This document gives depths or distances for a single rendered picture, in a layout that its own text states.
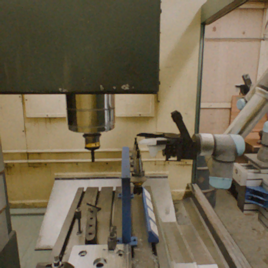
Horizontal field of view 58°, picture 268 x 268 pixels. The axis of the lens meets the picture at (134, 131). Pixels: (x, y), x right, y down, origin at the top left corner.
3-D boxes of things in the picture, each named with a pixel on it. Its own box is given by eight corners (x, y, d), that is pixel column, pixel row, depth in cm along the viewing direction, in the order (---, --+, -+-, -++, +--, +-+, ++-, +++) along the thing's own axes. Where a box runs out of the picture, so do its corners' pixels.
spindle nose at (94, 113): (75, 123, 89) (73, 90, 86) (118, 123, 88) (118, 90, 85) (59, 133, 73) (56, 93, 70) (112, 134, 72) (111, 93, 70)
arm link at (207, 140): (214, 136, 79) (206, 131, 87) (201, 136, 79) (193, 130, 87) (212, 158, 81) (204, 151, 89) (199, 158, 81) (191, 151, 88)
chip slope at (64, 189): (167, 204, 199) (168, 175, 193) (189, 271, 131) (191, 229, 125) (57, 207, 195) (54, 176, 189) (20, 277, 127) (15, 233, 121)
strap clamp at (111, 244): (117, 246, 109) (116, 216, 106) (116, 269, 96) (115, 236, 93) (109, 247, 109) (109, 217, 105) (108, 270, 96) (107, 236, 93)
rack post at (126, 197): (136, 238, 115) (137, 180, 108) (137, 246, 109) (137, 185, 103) (115, 238, 114) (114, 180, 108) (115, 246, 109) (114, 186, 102)
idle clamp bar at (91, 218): (97, 218, 131) (97, 207, 129) (96, 252, 106) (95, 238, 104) (87, 219, 130) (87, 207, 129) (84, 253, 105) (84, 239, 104)
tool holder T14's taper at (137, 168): (133, 169, 112) (133, 155, 111) (142, 169, 112) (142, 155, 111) (133, 173, 108) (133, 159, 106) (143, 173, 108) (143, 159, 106)
